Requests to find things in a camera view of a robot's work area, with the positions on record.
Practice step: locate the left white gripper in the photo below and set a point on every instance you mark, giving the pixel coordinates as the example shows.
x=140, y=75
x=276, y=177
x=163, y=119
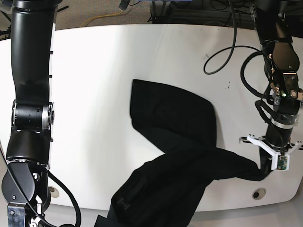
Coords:
x=268, y=153

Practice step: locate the black printed T-shirt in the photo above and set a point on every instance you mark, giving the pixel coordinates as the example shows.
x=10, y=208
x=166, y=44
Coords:
x=166, y=191

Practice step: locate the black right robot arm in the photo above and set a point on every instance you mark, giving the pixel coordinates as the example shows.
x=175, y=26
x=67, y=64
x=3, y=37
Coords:
x=25, y=183

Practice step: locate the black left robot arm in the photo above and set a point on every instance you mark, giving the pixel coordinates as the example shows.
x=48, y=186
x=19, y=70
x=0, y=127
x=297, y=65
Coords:
x=279, y=105

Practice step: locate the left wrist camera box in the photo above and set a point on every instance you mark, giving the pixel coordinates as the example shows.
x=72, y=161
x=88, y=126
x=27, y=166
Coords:
x=283, y=163

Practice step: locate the right table cable grommet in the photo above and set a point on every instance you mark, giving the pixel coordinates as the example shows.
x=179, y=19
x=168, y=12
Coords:
x=259, y=193

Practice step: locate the table cable grommet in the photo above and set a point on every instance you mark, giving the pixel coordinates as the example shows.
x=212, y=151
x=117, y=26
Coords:
x=53, y=192
x=259, y=193

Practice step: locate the left table cable grommet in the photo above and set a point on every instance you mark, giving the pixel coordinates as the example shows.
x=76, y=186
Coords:
x=53, y=192

